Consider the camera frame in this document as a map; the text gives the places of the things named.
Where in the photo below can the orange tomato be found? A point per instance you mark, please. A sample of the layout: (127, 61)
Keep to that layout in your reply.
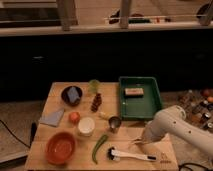
(74, 117)

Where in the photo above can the dark bowl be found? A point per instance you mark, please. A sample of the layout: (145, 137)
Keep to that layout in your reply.
(65, 98)

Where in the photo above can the green chili pepper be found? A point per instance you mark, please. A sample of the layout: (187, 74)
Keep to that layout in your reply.
(98, 144)

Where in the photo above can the bunch of dark grapes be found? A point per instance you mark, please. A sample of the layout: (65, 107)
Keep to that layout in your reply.
(97, 101)

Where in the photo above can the small metal cup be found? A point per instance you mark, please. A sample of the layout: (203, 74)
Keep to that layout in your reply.
(114, 124)

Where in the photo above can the small yellow item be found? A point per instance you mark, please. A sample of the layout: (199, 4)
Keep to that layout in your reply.
(104, 115)

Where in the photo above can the green plastic tray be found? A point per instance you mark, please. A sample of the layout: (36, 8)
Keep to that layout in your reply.
(142, 106)

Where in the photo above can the silver metal fork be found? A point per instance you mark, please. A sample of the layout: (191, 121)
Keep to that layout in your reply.
(136, 141)

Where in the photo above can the red bowl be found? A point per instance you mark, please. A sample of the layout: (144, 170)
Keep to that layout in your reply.
(60, 148)

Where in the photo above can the blue sponge in bowl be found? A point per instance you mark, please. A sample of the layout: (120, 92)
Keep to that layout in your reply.
(73, 94)

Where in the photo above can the spice jar rack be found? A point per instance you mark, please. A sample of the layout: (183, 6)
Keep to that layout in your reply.
(196, 108)

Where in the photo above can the light green cup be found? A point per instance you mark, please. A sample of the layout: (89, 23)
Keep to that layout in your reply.
(94, 86)

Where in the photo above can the blue cloth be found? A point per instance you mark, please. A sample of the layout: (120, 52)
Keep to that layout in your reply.
(52, 119)

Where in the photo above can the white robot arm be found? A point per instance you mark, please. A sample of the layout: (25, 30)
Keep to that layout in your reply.
(172, 120)

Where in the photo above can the white round container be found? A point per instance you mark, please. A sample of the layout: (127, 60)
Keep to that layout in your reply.
(86, 126)

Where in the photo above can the brown sponge block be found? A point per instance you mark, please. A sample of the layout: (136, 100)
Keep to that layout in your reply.
(134, 92)

